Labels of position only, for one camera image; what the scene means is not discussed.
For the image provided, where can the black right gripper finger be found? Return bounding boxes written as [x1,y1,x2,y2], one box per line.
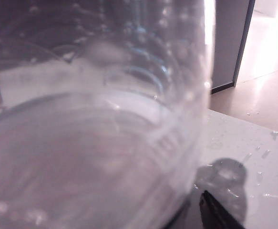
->
[199,189,247,229]

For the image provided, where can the clear water bottle red label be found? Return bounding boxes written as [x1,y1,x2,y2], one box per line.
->
[0,0,217,229]

